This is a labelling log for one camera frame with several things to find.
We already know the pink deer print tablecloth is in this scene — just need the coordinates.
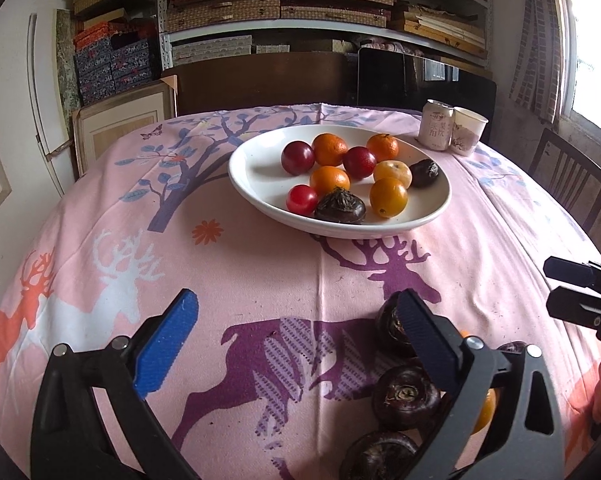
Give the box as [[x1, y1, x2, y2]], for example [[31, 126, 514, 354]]
[[0, 104, 601, 479]]

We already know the pear drink can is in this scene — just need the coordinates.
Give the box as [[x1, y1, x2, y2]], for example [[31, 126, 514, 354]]
[[418, 99, 453, 152]]

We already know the white oval plate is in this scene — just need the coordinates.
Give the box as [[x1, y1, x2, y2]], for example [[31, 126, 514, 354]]
[[229, 126, 451, 240]]

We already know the dark wooden chair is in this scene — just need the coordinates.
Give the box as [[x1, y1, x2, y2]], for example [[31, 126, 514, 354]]
[[529, 129, 601, 233]]

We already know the pale yellow orange fruit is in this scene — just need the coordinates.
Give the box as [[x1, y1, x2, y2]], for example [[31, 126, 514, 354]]
[[373, 160, 412, 188]]

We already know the black panel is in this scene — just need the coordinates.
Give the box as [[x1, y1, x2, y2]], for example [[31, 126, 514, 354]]
[[357, 48, 497, 120]]

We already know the small red cherry tomato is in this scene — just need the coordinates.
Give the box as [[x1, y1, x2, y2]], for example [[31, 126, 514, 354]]
[[285, 184, 319, 217]]

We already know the patterned curtain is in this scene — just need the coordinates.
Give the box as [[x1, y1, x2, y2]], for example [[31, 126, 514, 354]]
[[510, 0, 569, 125]]

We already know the framed picture leaning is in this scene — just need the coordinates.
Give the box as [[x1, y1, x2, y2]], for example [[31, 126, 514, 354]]
[[73, 75, 178, 176]]

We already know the stack of blue patterned boxes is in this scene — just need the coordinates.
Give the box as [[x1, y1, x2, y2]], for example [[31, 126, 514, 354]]
[[74, 38, 153, 105]]

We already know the white metal shelving unit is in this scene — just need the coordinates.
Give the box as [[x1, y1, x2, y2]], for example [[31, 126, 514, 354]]
[[157, 0, 491, 68]]

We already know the dark wooden board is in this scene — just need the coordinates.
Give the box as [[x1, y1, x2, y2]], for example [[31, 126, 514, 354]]
[[163, 52, 351, 115]]

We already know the dark red plum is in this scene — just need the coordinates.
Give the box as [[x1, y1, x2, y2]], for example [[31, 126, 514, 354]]
[[281, 141, 315, 176], [343, 146, 377, 180]]

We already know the white paper cup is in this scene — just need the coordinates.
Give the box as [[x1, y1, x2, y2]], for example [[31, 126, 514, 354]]
[[450, 106, 488, 156]]

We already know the large orange tangerine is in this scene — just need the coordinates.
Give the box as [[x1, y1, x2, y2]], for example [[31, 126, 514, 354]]
[[311, 132, 348, 167]]

